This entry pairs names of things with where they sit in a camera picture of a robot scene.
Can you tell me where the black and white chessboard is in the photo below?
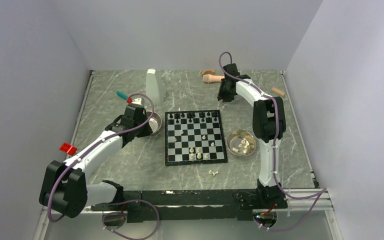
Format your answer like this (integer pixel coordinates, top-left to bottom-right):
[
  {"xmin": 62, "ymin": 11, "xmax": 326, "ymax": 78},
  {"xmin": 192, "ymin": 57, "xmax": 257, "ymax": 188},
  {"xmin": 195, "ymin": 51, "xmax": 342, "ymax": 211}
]
[{"xmin": 164, "ymin": 109, "xmax": 228, "ymax": 167}]

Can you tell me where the steel bowl with chess pieces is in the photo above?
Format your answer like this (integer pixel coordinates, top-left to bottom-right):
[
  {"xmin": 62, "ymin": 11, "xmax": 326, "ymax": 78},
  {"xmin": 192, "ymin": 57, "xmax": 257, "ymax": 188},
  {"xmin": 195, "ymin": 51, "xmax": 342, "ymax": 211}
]
[{"xmin": 226, "ymin": 129, "xmax": 257, "ymax": 157}]

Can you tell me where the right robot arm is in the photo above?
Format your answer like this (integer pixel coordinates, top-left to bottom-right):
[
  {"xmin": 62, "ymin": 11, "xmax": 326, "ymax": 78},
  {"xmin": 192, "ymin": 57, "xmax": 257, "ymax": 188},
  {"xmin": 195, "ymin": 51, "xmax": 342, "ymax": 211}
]
[{"xmin": 217, "ymin": 63, "xmax": 286, "ymax": 208}]

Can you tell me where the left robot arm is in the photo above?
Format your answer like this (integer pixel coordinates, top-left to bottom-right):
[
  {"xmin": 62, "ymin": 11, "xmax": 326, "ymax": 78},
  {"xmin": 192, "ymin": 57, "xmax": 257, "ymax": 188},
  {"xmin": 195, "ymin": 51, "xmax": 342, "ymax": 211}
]
[{"xmin": 39, "ymin": 103, "xmax": 153, "ymax": 218}]

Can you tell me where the white chess piece on table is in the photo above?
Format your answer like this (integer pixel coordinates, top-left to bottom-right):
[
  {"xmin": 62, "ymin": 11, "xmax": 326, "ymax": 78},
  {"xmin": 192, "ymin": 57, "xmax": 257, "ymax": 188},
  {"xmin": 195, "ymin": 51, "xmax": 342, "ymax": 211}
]
[{"xmin": 208, "ymin": 170, "xmax": 219, "ymax": 176}]

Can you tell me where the empty steel bowl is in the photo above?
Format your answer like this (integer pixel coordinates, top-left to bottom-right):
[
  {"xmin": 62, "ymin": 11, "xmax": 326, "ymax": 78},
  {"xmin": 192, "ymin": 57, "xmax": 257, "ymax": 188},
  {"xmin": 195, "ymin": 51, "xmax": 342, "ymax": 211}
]
[{"xmin": 148, "ymin": 112, "xmax": 163, "ymax": 135}]

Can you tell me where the round wooden disc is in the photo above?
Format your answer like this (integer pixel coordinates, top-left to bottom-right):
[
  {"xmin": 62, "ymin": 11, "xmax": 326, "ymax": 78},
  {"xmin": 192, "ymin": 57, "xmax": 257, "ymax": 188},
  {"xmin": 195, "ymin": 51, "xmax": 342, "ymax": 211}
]
[{"xmin": 201, "ymin": 69, "xmax": 216, "ymax": 76}]

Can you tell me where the teal plastic block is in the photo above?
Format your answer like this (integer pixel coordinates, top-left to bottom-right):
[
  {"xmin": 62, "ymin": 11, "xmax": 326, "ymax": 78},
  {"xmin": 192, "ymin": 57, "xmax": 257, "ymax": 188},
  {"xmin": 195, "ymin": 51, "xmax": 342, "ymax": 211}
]
[{"xmin": 116, "ymin": 91, "xmax": 128, "ymax": 100}]

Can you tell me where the beige toy microphone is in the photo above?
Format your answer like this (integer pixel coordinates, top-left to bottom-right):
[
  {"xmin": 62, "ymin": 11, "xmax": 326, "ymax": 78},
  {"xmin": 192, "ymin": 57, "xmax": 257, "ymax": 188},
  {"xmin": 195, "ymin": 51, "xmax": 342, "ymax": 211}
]
[{"xmin": 202, "ymin": 74, "xmax": 224, "ymax": 83}]

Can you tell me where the grey plastic bottle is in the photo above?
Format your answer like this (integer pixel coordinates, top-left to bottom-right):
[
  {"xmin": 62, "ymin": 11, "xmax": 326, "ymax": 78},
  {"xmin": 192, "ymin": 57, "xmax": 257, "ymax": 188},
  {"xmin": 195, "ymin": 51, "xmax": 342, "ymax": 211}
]
[{"xmin": 145, "ymin": 68, "xmax": 167, "ymax": 106}]

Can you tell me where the small wooden block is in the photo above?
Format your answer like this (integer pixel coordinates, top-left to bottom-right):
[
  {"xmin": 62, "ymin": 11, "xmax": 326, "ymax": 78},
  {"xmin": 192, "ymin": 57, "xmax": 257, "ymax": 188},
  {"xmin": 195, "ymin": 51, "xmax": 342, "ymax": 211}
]
[{"xmin": 271, "ymin": 87, "xmax": 286, "ymax": 97}]

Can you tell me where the red lego brick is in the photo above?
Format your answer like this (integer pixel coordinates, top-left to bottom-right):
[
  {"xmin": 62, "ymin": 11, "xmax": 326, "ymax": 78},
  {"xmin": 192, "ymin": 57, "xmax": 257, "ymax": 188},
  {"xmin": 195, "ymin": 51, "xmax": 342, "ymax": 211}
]
[{"xmin": 59, "ymin": 142, "xmax": 78, "ymax": 156}]

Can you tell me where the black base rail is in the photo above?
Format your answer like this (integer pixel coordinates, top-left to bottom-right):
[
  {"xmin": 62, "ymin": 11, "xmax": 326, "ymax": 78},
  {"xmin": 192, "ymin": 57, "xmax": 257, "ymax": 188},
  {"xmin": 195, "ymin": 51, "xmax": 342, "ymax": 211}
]
[{"xmin": 91, "ymin": 189, "xmax": 288, "ymax": 223}]

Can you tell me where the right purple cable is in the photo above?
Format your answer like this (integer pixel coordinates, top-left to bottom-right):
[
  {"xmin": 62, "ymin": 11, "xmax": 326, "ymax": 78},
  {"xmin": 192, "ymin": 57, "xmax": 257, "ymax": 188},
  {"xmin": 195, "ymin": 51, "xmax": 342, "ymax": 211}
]
[{"xmin": 218, "ymin": 51, "xmax": 327, "ymax": 233}]

